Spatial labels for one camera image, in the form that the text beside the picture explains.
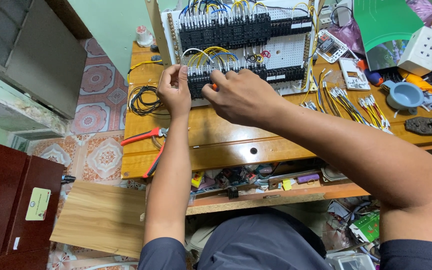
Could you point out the person's right hand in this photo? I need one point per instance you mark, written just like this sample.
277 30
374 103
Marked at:
246 99

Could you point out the person's left hand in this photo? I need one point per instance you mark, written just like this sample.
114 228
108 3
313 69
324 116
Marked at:
174 99

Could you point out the row of black relay sockets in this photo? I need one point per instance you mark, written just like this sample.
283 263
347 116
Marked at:
279 73
238 33

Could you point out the wooden work table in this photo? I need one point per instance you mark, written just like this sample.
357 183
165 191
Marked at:
231 142

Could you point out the brass terminal bar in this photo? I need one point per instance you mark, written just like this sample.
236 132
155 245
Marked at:
306 60
174 37

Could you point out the white perforated wiring panel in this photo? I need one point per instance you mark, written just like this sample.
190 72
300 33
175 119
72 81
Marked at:
287 52

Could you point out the cluttered wooden drawer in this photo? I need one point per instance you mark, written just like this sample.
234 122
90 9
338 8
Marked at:
261 187

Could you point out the purple cylinder battery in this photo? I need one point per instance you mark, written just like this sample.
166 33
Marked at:
308 178

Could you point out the pink plastic bag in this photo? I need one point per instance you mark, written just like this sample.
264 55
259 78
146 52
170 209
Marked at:
345 35

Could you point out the white power adapter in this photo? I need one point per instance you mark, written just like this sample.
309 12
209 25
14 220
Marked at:
338 13

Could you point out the orange and blue screwdriver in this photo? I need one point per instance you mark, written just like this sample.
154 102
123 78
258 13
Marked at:
371 77

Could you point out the light wooden board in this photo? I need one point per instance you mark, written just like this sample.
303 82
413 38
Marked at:
99 217

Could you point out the grey metal door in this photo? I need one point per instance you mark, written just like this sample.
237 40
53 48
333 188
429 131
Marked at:
39 60

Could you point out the person's dark blue clothing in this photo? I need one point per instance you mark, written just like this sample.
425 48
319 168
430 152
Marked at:
261 243

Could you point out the heap of clutter under table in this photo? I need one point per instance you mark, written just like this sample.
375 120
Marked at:
341 221

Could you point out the grey-blue plastic cup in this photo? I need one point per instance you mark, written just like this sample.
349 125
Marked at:
403 95

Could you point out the green folder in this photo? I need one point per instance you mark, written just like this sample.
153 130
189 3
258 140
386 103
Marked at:
384 22

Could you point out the pale label card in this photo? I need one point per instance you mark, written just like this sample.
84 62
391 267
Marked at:
38 204

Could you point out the green and white box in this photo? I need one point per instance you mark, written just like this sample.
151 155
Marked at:
368 227

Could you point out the white socket box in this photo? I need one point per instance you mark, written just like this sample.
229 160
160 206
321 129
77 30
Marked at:
424 50

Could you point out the white plastic box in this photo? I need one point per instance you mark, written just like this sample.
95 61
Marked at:
351 261

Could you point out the dark red cabinet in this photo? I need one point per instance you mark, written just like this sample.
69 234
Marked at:
6 210

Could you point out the wooden frame strip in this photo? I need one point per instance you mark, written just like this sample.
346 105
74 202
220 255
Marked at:
158 30

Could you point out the white outlet frame with module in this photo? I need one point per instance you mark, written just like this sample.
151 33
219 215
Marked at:
330 45

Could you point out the white switch frame plate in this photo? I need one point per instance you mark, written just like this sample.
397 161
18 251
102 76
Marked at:
353 75

